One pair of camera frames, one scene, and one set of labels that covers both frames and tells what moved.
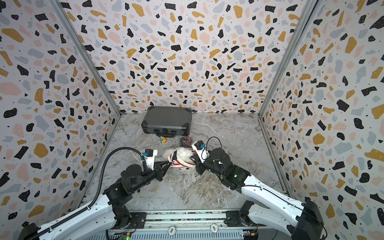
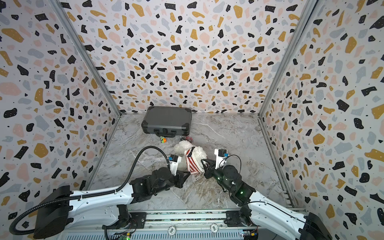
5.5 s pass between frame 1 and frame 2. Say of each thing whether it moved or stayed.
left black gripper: moved
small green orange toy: stayed
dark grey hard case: stayed
